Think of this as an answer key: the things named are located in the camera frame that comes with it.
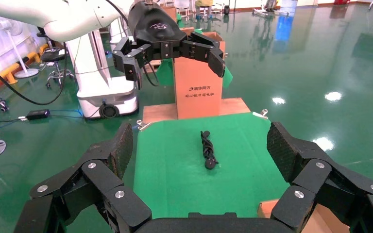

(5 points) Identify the black wheeled stool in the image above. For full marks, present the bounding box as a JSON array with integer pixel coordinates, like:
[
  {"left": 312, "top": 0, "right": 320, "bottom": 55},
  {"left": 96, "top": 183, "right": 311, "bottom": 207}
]
[{"left": 40, "top": 47, "right": 75, "bottom": 89}]

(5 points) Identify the black wired mouse cable bundle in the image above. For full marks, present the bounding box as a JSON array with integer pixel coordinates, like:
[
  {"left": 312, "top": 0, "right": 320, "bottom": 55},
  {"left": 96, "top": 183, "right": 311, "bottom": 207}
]
[{"left": 200, "top": 130, "right": 220, "bottom": 170}]

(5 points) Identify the tall printed cardboard box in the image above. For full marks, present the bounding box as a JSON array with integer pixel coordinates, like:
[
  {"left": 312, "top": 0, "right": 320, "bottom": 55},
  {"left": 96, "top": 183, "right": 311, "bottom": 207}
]
[{"left": 173, "top": 27, "right": 226, "bottom": 120}]

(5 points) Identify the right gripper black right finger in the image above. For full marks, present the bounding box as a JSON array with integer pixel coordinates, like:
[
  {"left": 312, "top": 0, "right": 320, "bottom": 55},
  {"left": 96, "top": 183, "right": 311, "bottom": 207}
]
[{"left": 267, "top": 121, "right": 373, "bottom": 233}]

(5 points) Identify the green cloth mat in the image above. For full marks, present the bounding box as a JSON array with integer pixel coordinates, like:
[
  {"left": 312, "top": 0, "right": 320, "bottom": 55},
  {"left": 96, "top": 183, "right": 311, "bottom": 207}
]
[{"left": 133, "top": 112, "right": 290, "bottom": 220}]

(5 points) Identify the yellow floor barrier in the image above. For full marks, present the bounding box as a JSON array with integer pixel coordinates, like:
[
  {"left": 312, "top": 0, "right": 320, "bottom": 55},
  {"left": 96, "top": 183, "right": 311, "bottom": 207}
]
[{"left": 0, "top": 43, "right": 50, "bottom": 85}]

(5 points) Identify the white robot body column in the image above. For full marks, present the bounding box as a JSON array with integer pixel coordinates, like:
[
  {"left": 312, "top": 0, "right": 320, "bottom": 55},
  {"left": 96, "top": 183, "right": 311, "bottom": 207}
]
[{"left": 66, "top": 19, "right": 139, "bottom": 119}]

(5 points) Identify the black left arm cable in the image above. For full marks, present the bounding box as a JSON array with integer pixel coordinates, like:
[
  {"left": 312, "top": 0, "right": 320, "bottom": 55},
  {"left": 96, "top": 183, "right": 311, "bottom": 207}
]
[{"left": 0, "top": 42, "right": 68, "bottom": 106}]

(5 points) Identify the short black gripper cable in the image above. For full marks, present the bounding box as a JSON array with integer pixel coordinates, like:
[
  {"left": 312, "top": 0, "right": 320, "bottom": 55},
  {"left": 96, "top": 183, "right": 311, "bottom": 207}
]
[{"left": 141, "top": 61, "right": 160, "bottom": 87}]

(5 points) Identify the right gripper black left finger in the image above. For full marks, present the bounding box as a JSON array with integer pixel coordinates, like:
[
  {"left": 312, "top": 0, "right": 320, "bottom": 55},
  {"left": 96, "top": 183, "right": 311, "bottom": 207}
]
[{"left": 14, "top": 123, "right": 152, "bottom": 233}]

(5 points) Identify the white standing fan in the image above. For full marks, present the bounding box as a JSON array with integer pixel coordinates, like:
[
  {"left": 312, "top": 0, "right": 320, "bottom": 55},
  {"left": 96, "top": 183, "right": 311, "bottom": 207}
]
[{"left": 0, "top": 17, "right": 40, "bottom": 79}]

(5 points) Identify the metal binder clip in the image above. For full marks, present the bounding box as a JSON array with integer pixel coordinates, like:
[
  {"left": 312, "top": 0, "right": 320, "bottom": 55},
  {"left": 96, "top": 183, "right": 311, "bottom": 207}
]
[
  {"left": 136, "top": 119, "right": 153, "bottom": 132},
  {"left": 252, "top": 109, "right": 269, "bottom": 120}
]

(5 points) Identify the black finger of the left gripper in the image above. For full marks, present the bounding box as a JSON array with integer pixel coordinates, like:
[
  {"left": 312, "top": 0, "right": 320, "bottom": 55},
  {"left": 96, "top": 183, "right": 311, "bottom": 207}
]
[
  {"left": 112, "top": 37, "right": 152, "bottom": 91},
  {"left": 181, "top": 31, "right": 226, "bottom": 79}
]

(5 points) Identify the blue floor cable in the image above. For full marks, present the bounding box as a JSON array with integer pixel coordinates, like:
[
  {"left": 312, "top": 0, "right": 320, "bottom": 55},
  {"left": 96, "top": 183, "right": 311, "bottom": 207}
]
[{"left": 0, "top": 109, "right": 85, "bottom": 136}]

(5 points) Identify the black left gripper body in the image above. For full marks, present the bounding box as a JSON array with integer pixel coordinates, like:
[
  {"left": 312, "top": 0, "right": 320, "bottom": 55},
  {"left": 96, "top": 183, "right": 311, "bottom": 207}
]
[{"left": 128, "top": 1, "right": 187, "bottom": 61}]

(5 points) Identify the black power adapter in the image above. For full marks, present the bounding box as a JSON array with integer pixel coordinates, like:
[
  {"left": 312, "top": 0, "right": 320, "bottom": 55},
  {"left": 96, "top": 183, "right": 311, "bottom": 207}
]
[{"left": 26, "top": 109, "right": 51, "bottom": 121}]

